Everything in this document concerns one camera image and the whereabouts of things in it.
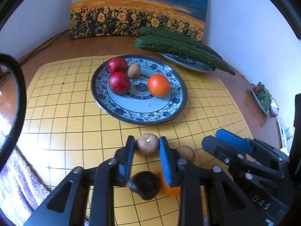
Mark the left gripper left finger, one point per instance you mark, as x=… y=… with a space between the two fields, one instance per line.
x=67 y=203

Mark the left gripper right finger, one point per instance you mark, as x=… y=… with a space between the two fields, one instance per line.
x=226 y=203

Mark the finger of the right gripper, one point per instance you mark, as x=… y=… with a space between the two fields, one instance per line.
x=240 y=161
x=247 y=143

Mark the orange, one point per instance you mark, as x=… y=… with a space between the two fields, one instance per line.
x=171 y=191
x=158 y=86

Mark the dark purple plum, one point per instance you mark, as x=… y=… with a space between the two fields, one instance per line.
x=145 y=184

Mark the brown kiwi with sticker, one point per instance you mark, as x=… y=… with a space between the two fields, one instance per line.
x=148 y=144

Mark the red apple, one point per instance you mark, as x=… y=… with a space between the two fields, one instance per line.
x=118 y=64
x=119 y=83

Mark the salad dish at edge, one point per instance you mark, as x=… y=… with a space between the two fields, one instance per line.
x=267 y=104

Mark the purple fluffy towel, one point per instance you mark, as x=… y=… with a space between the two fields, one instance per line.
x=21 y=190

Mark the large blue white plate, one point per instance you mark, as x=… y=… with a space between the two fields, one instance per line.
x=139 y=106

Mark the yellow go board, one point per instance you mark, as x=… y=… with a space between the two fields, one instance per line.
x=65 y=128

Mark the small blue white plate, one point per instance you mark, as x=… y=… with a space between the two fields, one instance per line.
x=189 y=64

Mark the front green cucumber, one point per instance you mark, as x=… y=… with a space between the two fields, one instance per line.
x=169 y=46

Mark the green cucumber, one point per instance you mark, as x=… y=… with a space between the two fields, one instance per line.
x=178 y=37
x=169 y=46

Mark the rear green cucumber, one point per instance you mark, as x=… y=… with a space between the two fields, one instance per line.
x=178 y=37

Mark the sunflower field painting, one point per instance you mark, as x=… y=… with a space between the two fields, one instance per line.
x=95 y=18

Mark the black round mirror frame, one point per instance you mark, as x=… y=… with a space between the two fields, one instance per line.
x=21 y=102

